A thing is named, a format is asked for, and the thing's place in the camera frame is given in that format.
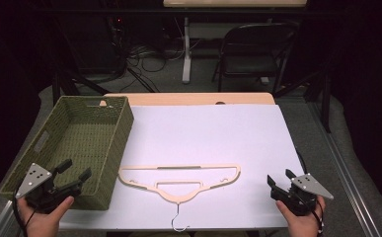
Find white table mat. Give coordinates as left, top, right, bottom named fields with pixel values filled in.
left=58, top=104, right=307, bottom=231

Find person's left hand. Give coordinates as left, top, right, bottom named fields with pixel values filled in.
left=16, top=196, right=76, bottom=237

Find black folding chair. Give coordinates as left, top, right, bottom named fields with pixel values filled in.
left=210, top=21, right=300, bottom=96

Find white desk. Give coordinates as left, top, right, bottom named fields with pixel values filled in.
left=162, top=0, right=309, bottom=85

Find tangle of floor cables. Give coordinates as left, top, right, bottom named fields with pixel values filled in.
left=109, top=16, right=187, bottom=94

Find black metal stand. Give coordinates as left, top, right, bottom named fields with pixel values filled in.
left=50, top=64, right=112, bottom=107
left=272, top=69, right=333, bottom=134

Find aluminium rail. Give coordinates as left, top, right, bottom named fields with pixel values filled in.
left=0, top=199, right=17, bottom=237
left=309, top=101, right=382, bottom=237

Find person's right hand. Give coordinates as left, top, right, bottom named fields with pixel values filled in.
left=274, top=196, right=327, bottom=237

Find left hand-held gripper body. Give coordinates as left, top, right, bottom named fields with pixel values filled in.
left=15, top=162, right=83, bottom=214

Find green woven basket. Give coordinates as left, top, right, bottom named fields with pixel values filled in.
left=0, top=95, right=135, bottom=211

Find beige plastic clothes hanger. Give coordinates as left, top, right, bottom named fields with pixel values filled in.
left=116, top=163, right=243, bottom=233

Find black cable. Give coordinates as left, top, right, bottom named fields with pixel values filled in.
left=12, top=190, right=38, bottom=237
left=294, top=147, right=325, bottom=237

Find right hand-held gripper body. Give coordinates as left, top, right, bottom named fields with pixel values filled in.
left=269, top=173, right=335, bottom=217

